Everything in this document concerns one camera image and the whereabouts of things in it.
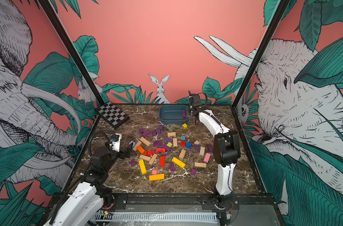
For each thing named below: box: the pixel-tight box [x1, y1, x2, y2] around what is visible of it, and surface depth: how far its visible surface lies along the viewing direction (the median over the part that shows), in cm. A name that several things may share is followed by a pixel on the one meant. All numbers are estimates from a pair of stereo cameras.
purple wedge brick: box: [153, 140, 163, 147], surface depth 98 cm
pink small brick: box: [151, 168, 159, 176], surface depth 85 cm
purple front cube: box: [129, 159, 137, 167], surface depth 89 cm
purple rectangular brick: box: [142, 129, 151, 138], surface depth 104 cm
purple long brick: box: [163, 137, 173, 144], surface depth 100 cm
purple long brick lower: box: [162, 144, 172, 152], surface depth 97 cm
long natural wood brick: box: [139, 136, 152, 146], surface depth 100 cm
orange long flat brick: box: [148, 173, 165, 182], surface depth 84 cm
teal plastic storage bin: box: [159, 104, 190, 125], surface depth 117 cm
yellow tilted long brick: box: [171, 156, 187, 169], surface depth 90 cm
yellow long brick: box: [138, 159, 147, 175], surface depth 88 cm
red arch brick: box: [155, 147, 166, 155], surface depth 93 cm
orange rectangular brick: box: [136, 145, 146, 155], surface depth 94 cm
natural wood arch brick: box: [167, 131, 176, 138], surface depth 103 cm
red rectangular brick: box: [159, 156, 166, 168], surface depth 91 cm
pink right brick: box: [203, 152, 212, 164], surface depth 92 cm
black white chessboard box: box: [96, 101, 131, 129], surface depth 113 cm
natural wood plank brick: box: [172, 137, 178, 147], surface depth 99 cm
